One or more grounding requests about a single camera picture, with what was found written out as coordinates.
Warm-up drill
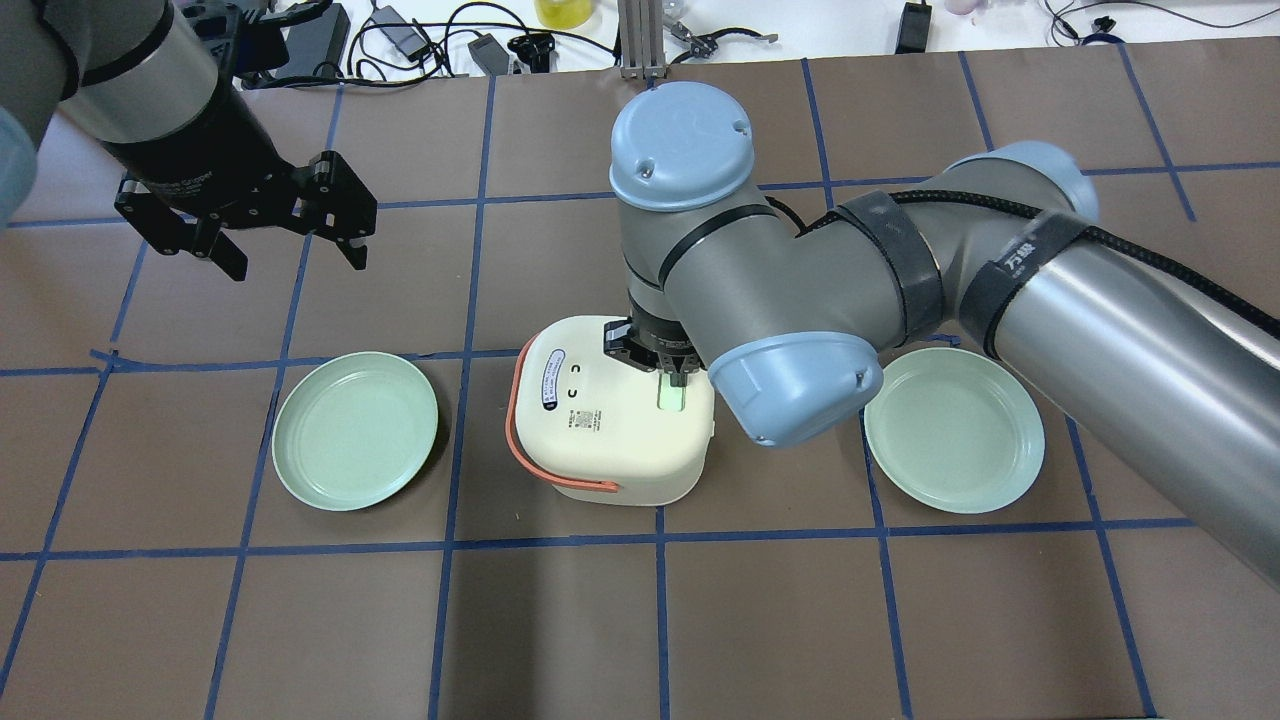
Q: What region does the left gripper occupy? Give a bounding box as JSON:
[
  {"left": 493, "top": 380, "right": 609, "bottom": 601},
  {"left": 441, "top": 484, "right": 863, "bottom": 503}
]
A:
[{"left": 102, "top": 88, "right": 378, "bottom": 282}]

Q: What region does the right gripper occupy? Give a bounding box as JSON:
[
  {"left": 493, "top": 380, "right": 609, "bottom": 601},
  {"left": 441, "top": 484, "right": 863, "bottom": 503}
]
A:
[{"left": 602, "top": 316, "right": 705, "bottom": 388}]

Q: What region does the cream rice cooker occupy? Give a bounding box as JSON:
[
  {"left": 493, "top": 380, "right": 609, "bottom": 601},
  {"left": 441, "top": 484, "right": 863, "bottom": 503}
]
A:
[{"left": 504, "top": 315, "right": 716, "bottom": 507}]

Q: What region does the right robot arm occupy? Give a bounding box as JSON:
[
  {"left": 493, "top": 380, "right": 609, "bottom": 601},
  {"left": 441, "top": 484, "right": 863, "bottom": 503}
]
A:
[{"left": 603, "top": 82, "right": 1279, "bottom": 584}]

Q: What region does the green plate near cooker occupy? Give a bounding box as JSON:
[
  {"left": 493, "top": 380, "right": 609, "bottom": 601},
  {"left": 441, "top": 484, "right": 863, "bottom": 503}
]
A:
[{"left": 271, "top": 351, "right": 440, "bottom": 512}]

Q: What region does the black power adapter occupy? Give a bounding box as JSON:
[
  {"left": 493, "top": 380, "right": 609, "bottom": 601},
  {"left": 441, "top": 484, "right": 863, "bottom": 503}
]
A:
[{"left": 893, "top": 1, "right": 933, "bottom": 55}]

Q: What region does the aluminium frame post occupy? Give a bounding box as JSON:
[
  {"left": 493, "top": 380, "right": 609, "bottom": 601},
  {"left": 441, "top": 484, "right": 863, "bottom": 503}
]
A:
[{"left": 617, "top": 0, "right": 669, "bottom": 79}]

